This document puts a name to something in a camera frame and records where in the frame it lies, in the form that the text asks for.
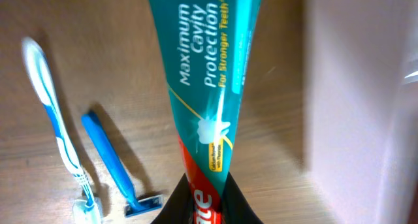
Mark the blue white toothbrush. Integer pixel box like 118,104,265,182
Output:
22,37,103,224

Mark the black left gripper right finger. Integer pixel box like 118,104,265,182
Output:
221,173,263,224

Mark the blue disposable razor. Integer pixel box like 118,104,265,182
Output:
81,110,163,217

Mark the green red toothpaste tube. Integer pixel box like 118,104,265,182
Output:
148,0,262,223

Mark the white cardboard box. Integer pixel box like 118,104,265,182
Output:
304,0,417,223

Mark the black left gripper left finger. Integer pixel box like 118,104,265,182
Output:
152,174,194,224

